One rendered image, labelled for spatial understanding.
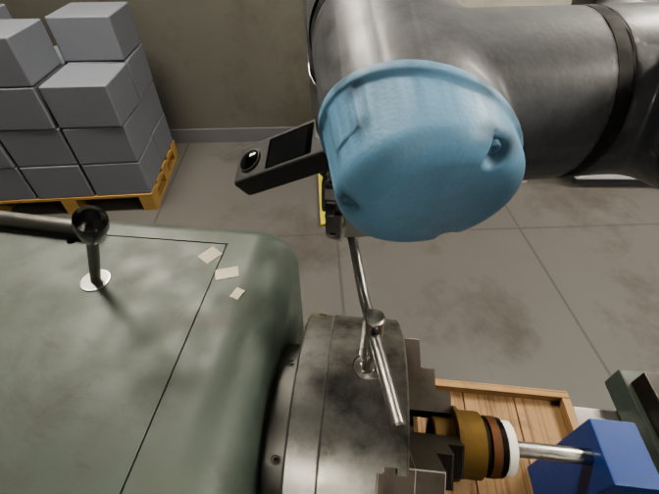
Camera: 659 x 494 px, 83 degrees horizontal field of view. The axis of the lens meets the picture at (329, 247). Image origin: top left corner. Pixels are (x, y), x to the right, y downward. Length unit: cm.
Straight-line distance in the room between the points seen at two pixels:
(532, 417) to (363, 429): 52
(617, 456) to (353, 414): 36
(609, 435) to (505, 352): 143
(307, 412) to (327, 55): 34
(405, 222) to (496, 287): 215
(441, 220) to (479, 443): 43
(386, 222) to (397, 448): 31
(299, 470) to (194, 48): 304
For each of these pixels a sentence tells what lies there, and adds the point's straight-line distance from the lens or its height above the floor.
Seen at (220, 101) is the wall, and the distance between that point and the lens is 334.
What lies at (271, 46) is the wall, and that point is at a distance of 313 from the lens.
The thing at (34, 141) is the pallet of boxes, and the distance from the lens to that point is 283.
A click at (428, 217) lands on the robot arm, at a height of 153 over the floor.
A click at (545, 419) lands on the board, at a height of 89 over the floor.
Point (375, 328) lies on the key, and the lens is 37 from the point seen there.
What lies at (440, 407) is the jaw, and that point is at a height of 110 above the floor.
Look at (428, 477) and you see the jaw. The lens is 46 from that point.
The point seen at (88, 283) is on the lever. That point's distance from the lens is 57.
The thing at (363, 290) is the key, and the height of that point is 130.
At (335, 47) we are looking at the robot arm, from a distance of 17.
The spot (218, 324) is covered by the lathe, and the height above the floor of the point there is 125.
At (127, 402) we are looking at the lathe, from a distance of 45.
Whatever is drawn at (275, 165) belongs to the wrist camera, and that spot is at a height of 144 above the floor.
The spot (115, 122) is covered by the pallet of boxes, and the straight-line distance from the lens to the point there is 255.
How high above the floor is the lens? 163
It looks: 45 degrees down
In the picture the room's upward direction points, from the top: straight up
